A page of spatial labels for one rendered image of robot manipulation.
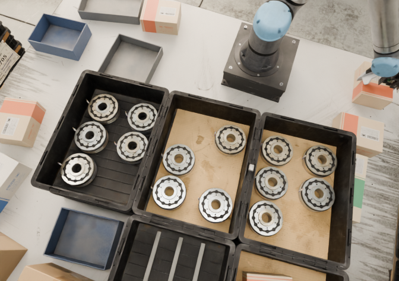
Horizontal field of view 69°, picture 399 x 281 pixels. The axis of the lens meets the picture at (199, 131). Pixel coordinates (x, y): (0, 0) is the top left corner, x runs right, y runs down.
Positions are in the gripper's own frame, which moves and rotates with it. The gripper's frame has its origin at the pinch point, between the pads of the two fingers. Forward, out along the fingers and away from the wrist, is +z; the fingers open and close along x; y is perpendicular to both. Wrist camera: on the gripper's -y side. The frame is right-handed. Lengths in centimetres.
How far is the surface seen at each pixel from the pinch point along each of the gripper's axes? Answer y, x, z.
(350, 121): 21.2, -9.2, -2.1
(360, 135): 25.9, -5.1, -2.1
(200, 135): 45, -61, -7
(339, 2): -128, 8, 75
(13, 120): 57, -127, -2
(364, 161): 34.7, -2.1, -0.6
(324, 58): -10.6, -19.5, 5.4
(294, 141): 37.7, -29.4, -7.6
